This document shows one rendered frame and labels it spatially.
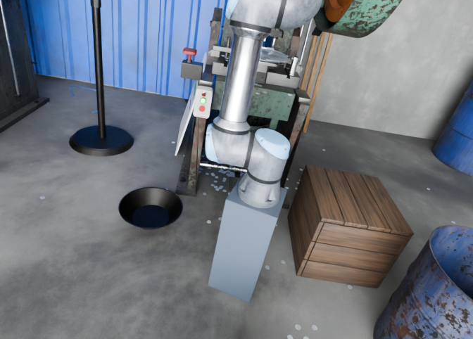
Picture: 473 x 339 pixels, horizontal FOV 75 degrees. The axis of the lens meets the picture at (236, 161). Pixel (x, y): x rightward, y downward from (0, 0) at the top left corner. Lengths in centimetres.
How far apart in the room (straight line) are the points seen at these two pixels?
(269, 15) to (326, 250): 94
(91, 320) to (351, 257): 102
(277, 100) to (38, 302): 127
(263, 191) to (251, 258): 27
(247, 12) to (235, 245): 75
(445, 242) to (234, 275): 78
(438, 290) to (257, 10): 93
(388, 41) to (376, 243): 216
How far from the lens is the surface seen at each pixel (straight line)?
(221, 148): 93
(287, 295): 140
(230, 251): 116
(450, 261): 145
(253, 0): 86
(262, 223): 103
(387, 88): 333
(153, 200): 166
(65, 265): 144
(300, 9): 88
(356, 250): 141
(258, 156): 93
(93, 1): 192
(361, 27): 158
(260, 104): 154
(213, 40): 194
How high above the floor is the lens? 108
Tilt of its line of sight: 31 degrees down
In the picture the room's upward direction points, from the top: 12 degrees clockwise
